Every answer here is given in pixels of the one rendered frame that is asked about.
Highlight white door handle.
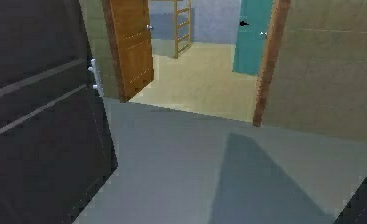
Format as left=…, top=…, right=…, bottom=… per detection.
left=87, top=58, right=104, bottom=98

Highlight light wooden shelf frame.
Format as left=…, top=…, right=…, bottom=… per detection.
left=150, top=0, right=193, bottom=60

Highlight black room door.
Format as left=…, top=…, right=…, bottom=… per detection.
left=0, top=0, right=119, bottom=224

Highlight teal room door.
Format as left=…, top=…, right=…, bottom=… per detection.
left=232, top=0, right=275, bottom=76

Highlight brown wooden room door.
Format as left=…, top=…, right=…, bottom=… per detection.
left=102, top=0, right=155, bottom=103

